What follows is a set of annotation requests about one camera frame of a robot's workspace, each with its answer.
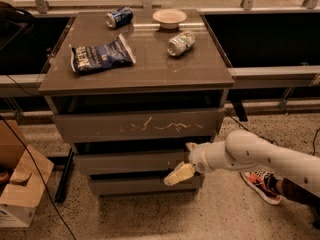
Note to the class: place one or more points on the grey drawer cabinet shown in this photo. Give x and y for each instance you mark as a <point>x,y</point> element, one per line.
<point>198,79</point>

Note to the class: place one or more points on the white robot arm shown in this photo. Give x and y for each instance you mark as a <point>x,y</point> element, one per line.
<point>243,151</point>

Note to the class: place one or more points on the orange white sneaker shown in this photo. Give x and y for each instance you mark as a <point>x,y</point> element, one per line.
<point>265,184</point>

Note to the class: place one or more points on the white green soda can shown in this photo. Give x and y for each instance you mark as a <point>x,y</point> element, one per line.
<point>180,43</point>

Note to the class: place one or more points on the grey bottom drawer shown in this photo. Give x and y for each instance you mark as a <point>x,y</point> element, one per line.
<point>123,186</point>

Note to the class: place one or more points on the cardboard box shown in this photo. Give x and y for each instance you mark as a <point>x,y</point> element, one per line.
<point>24,173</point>

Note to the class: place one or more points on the white bowl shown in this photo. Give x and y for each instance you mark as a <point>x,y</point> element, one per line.
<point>169,18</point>

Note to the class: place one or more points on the grey drawer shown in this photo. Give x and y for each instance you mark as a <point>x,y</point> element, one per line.
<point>123,186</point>
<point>95,164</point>
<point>139,125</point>

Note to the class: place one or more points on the blue soda can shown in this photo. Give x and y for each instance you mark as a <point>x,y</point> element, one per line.
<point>119,17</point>

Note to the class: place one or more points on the grey top drawer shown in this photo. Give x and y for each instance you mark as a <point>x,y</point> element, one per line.
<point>139,125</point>

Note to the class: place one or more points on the blue chip bag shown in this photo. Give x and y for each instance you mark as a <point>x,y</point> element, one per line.
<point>87,60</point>

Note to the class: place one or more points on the black table leg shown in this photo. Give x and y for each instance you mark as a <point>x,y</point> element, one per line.
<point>63,184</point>

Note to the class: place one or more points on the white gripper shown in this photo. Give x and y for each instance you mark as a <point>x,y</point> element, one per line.
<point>198,158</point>

